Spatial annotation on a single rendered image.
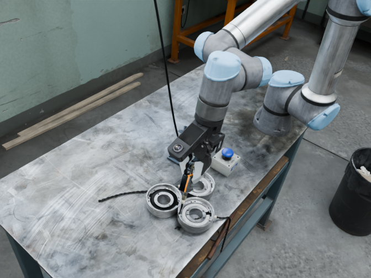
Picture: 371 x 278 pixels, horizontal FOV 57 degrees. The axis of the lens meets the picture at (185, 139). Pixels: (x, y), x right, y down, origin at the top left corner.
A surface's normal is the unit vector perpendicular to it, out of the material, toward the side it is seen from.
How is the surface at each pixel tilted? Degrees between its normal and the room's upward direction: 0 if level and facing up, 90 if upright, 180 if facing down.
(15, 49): 90
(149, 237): 0
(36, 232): 0
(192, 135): 23
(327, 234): 0
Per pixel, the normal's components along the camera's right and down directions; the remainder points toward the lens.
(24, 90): 0.78, 0.47
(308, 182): 0.10, -0.75
